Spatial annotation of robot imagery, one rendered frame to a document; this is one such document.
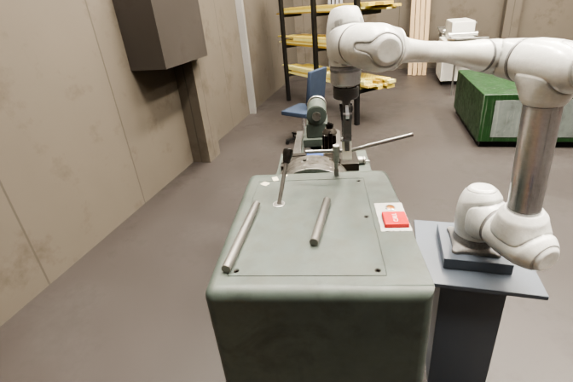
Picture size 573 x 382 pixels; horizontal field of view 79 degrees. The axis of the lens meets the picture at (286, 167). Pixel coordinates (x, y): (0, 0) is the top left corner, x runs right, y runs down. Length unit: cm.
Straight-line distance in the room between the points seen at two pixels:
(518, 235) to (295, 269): 84
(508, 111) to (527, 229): 346
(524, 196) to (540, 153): 16
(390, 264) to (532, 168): 66
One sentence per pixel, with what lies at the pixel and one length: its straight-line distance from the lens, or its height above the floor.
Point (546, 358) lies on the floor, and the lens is 249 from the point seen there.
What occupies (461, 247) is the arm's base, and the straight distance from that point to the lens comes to 164.
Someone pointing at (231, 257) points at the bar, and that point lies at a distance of 84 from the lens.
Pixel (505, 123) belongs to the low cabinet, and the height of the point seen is 31.
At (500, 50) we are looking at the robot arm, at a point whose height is 160.
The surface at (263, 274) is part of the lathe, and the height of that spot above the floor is 126.
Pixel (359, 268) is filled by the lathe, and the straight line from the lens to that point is 81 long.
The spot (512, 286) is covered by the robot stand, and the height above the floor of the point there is 75.
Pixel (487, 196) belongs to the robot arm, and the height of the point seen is 106.
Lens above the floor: 179
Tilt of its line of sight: 25 degrees down
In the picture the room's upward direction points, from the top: 5 degrees counter-clockwise
